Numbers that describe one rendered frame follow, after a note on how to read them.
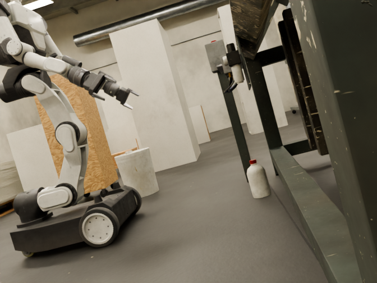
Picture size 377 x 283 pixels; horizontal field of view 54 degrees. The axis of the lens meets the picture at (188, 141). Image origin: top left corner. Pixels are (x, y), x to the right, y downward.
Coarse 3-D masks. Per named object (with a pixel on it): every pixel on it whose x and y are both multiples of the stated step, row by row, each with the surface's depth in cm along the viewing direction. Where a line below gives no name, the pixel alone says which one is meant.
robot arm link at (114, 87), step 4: (112, 84) 235; (116, 84) 236; (112, 88) 234; (116, 88) 235; (120, 88) 237; (124, 88) 238; (128, 88) 237; (108, 92) 235; (112, 92) 235; (116, 92) 236; (120, 92) 236; (124, 92) 235; (128, 92) 235; (112, 96) 237; (116, 96) 237; (120, 96) 237; (124, 96) 236; (120, 100) 238; (124, 100) 238
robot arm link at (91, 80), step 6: (78, 72) 177; (84, 72) 177; (78, 78) 177; (84, 78) 178; (90, 78) 178; (96, 78) 178; (102, 78) 179; (78, 84) 178; (84, 84) 177; (90, 84) 177; (96, 84) 176; (102, 84) 182; (90, 90) 176; (96, 90) 179
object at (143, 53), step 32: (128, 32) 439; (160, 32) 440; (128, 64) 442; (160, 64) 439; (128, 96) 445; (160, 96) 442; (160, 128) 445; (192, 128) 512; (160, 160) 448; (192, 160) 445
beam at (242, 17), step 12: (240, 0) 108; (252, 0) 102; (264, 0) 100; (240, 12) 123; (252, 12) 116; (264, 12) 125; (240, 24) 141; (252, 24) 132; (264, 24) 164; (240, 36) 168; (252, 36) 156; (252, 48) 187
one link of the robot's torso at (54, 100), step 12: (24, 84) 204; (36, 84) 203; (36, 96) 205; (48, 96) 204; (60, 96) 216; (48, 108) 207; (60, 108) 207; (72, 108) 216; (60, 120) 207; (72, 120) 207; (84, 132) 213
